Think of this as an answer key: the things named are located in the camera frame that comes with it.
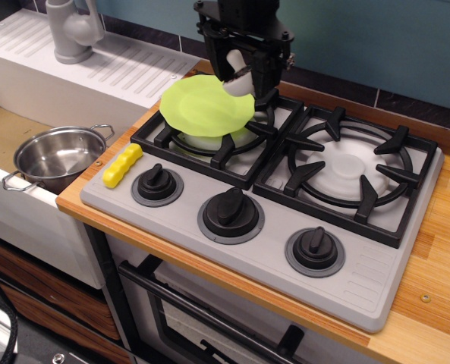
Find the black middle stove knob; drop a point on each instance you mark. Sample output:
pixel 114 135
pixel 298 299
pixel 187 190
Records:
pixel 231 217

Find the black left stove knob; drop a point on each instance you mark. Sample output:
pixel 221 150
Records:
pixel 157 187

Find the black oven door handle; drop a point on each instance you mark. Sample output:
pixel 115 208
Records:
pixel 280 354

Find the white toy mushroom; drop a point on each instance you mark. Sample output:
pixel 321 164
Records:
pixel 241 82

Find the black burner grate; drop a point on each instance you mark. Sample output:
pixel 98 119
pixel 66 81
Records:
pixel 274 115
pixel 385 218

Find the grey toy stove top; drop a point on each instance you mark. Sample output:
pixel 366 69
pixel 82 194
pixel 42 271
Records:
pixel 361 293

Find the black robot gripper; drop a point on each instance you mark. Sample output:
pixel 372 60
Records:
pixel 251 26

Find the green plastic plate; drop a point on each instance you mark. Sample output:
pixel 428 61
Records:
pixel 199 106

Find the wooden drawer front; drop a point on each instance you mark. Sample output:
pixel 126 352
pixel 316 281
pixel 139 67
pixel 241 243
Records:
pixel 61 304

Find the stainless steel pot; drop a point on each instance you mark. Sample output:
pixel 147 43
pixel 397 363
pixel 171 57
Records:
pixel 54 158

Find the white toy sink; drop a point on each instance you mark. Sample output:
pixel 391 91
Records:
pixel 110 91

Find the grey toy faucet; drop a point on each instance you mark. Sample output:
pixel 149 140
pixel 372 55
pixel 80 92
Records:
pixel 73 34

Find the black stove knob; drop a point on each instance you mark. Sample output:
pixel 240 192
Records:
pixel 315 252
pixel 231 217
pixel 157 187

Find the black right burner grate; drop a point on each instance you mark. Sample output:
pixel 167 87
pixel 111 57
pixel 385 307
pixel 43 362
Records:
pixel 385 218

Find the black right stove knob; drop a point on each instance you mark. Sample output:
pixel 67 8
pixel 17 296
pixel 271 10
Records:
pixel 315 252

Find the black left burner grate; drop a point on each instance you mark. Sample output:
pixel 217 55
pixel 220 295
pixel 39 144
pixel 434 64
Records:
pixel 274 115

